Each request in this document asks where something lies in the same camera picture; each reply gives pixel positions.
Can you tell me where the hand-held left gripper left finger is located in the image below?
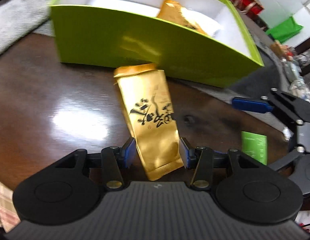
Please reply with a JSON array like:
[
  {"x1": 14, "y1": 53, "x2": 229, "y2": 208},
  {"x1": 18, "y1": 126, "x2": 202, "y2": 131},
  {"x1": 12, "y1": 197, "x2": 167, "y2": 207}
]
[{"x1": 56, "y1": 137, "x2": 136, "y2": 191}]

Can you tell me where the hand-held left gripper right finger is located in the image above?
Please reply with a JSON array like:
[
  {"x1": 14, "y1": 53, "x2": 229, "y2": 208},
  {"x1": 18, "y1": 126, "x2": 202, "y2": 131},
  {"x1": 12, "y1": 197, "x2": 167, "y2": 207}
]
[{"x1": 179, "y1": 137, "x2": 259, "y2": 191}]

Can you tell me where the green shopping bag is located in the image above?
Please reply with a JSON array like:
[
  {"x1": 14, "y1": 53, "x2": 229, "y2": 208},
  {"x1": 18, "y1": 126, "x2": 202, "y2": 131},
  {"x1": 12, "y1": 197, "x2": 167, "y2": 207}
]
[{"x1": 266, "y1": 16, "x2": 303, "y2": 43}]

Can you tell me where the gold tea packet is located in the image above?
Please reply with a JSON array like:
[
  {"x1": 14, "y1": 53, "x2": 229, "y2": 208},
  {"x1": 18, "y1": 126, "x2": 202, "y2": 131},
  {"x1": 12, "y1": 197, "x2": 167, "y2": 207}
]
[
  {"x1": 156, "y1": 0, "x2": 208, "y2": 36},
  {"x1": 113, "y1": 64, "x2": 184, "y2": 182}
]

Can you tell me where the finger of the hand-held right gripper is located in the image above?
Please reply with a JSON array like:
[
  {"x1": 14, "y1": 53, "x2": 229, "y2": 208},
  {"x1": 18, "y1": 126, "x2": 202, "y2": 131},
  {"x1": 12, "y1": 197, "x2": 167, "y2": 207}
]
[
  {"x1": 268, "y1": 146, "x2": 306, "y2": 173},
  {"x1": 232, "y1": 88, "x2": 310, "y2": 125}
]

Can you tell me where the grey towel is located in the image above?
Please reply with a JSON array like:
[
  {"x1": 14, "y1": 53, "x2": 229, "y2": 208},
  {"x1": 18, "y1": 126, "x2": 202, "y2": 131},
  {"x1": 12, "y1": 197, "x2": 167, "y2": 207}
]
[{"x1": 0, "y1": 0, "x2": 78, "y2": 59}]

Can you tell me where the green cardboard box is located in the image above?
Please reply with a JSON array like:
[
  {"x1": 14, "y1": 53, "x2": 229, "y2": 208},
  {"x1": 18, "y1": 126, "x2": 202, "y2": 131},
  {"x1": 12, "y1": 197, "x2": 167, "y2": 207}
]
[{"x1": 49, "y1": 0, "x2": 265, "y2": 88}]

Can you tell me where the plaid cushion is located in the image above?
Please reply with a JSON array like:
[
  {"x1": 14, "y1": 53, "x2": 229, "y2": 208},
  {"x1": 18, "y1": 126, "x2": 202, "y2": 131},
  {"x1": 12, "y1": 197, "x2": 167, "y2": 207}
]
[{"x1": 0, "y1": 179, "x2": 20, "y2": 233}]

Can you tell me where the dark wooden desktop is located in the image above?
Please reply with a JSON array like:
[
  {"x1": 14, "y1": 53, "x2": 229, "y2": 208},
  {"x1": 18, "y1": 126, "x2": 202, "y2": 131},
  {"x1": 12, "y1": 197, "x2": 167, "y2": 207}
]
[{"x1": 0, "y1": 32, "x2": 310, "y2": 210}]

